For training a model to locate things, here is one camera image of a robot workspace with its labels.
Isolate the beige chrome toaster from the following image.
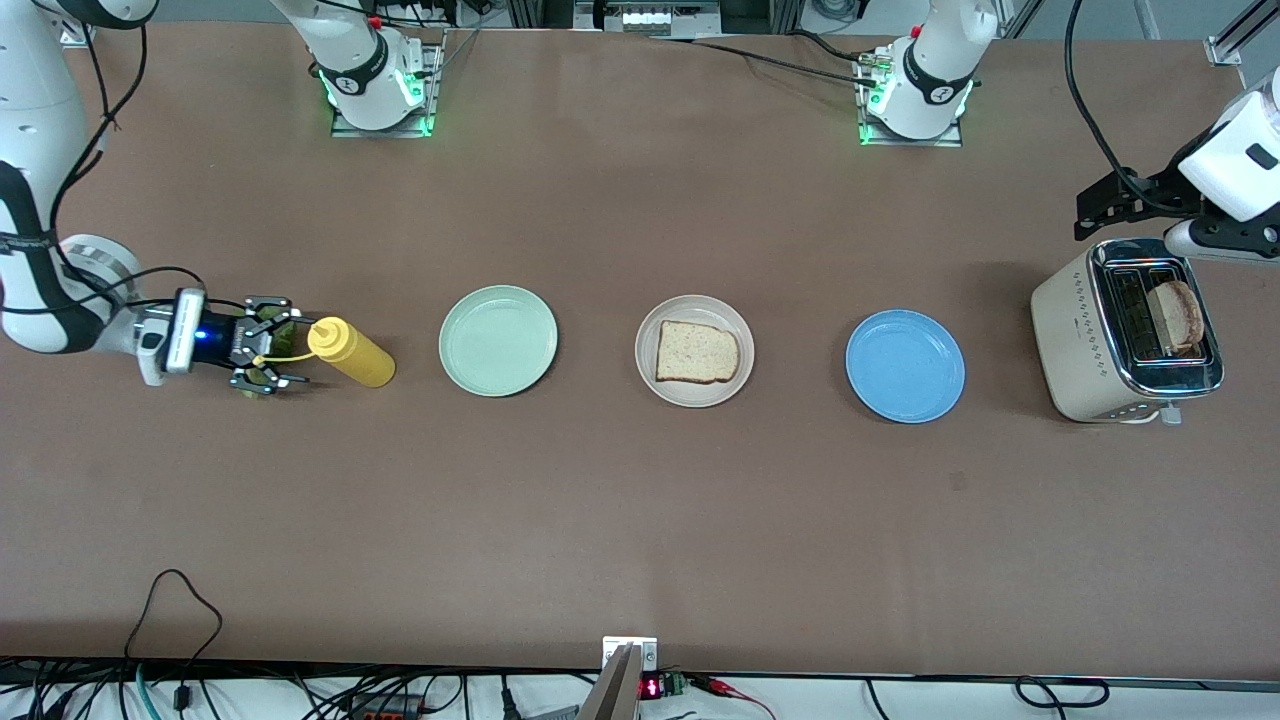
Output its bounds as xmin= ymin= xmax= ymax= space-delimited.
xmin=1030 ymin=237 xmax=1226 ymax=426

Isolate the pale green plate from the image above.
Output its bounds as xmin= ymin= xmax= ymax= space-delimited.
xmin=438 ymin=285 xmax=559 ymax=398

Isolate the green lettuce leaf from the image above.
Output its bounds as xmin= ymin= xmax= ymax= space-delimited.
xmin=235 ymin=310 xmax=301 ymax=399

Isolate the white power strip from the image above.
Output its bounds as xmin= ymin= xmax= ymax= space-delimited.
xmin=575 ymin=0 xmax=721 ymax=36

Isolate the thin black looped cable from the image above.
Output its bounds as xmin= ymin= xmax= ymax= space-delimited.
xmin=124 ymin=569 xmax=223 ymax=713

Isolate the grey metal camera mount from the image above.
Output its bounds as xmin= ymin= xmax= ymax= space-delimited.
xmin=578 ymin=636 xmax=659 ymax=720

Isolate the red clip wire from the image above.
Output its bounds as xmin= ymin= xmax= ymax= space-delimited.
xmin=690 ymin=674 xmax=776 ymax=720

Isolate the black cable across table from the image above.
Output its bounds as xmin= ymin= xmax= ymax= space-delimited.
xmin=648 ymin=30 xmax=886 ymax=89

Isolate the blue plate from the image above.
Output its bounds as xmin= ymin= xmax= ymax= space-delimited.
xmin=845 ymin=308 xmax=967 ymax=425

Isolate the toasted bread slice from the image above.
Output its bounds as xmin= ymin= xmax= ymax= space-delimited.
xmin=655 ymin=320 xmax=742 ymax=385
xmin=1145 ymin=280 xmax=1206 ymax=357

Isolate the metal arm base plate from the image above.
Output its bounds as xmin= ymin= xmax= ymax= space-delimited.
xmin=855 ymin=50 xmax=966 ymax=149
xmin=330 ymin=28 xmax=446 ymax=139

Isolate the black coiled cable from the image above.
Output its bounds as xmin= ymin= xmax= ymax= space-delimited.
xmin=1015 ymin=676 xmax=1111 ymax=709

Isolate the yellow mustard squeeze bottle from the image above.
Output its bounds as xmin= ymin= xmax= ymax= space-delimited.
xmin=252 ymin=317 xmax=398 ymax=389

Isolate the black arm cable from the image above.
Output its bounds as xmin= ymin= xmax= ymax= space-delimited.
xmin=1063 ymin=0 xmax=1199 ymax=216
xmin=40 ymin=0 xmax=211 ymax=321

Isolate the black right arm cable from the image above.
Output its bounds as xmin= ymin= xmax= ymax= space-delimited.
xmin=40 ymin=0 xmax=211 ymax=321

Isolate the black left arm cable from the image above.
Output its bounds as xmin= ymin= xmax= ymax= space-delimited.
xmin=1063 ymin=0 xmax=1199 ymax=216

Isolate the beige plate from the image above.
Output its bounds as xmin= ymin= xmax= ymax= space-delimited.
xmin=634 ymin=294 xmax=756 ymax=409

